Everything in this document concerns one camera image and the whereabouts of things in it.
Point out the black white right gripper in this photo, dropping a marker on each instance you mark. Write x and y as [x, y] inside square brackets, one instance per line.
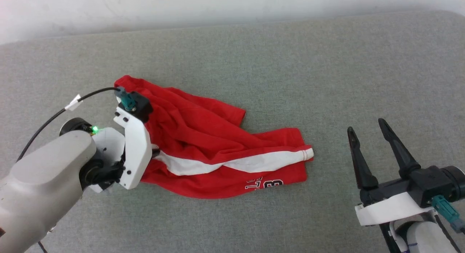
[388, 209]

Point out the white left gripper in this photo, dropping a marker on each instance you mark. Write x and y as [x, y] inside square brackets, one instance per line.
[138, 155]

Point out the red shorts with white stripe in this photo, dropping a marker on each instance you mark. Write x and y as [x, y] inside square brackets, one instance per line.
[203, 144]

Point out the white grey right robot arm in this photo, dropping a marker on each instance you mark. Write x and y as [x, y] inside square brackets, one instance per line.
[425, 238]

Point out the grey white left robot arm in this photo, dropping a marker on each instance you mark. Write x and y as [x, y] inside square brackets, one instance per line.
[40, 180]

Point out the grey fabric sofa cushion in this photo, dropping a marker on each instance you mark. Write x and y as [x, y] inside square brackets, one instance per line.
[290, 64]

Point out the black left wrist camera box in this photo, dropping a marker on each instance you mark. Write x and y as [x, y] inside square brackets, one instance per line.
[140, 104]

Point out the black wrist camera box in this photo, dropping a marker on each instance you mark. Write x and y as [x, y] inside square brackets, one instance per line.
[436, 182]
[140, 104]

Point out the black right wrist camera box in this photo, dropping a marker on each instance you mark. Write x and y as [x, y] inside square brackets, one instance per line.
[436, 182]

